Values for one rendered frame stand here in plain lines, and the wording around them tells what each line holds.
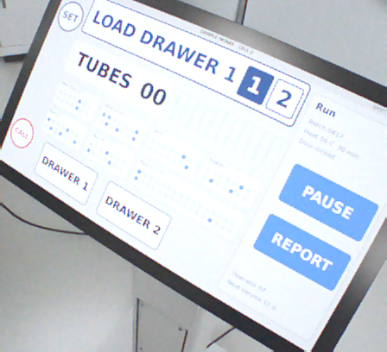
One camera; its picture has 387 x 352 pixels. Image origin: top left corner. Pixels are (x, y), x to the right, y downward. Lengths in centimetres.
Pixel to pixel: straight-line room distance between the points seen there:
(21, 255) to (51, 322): 29
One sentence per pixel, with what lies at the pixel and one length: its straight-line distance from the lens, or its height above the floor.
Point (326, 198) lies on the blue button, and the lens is 50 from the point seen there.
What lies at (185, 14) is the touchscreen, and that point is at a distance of 56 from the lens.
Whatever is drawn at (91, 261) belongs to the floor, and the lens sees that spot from 171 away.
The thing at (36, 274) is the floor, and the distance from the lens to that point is 170.
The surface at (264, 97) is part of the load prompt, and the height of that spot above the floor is 115.
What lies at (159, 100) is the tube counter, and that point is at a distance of 55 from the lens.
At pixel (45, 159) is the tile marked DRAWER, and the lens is 63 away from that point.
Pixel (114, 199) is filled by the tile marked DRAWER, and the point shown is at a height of 101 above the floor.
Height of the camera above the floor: 145
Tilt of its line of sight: 45 degrees down
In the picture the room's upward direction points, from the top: 8 degrees clockwise
